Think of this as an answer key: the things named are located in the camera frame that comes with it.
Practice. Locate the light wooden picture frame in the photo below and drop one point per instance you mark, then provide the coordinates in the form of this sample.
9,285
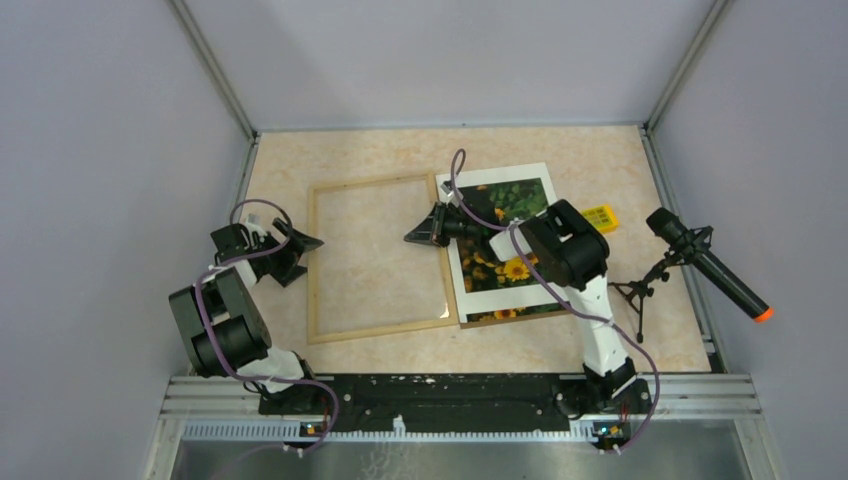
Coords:
318,265

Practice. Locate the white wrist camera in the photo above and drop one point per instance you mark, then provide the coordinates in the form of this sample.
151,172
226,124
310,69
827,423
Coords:
449,195
255,222

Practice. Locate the black microphone tripod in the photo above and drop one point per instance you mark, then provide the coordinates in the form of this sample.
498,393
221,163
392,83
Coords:
646,285

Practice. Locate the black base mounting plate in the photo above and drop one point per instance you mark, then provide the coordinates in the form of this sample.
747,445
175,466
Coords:
454,403

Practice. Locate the yellow calculator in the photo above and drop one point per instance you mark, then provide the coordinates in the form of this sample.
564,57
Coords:
602,218

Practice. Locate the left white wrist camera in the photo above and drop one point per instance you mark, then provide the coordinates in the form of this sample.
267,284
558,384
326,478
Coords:
255,222

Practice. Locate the white toothed cable rail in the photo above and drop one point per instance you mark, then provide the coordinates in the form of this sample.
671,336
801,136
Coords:
295,431

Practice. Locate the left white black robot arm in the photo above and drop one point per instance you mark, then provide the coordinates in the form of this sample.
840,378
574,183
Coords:
220,325

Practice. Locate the white matted sunflower photo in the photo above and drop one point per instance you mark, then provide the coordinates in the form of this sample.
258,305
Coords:
498,195

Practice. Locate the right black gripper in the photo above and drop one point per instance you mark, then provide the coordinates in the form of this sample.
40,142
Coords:
431,230

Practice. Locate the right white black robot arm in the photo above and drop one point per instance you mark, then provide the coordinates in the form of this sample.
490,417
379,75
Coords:
568,256

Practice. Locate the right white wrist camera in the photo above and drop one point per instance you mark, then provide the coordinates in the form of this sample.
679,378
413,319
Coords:
449,195

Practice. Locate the brown frame backing board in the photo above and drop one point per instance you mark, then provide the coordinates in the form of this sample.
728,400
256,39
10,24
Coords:
506,316

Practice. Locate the black microphone orange tip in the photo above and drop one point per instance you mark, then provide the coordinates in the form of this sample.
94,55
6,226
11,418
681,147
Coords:
668,227

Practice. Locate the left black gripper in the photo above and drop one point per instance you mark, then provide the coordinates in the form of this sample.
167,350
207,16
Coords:
298,244

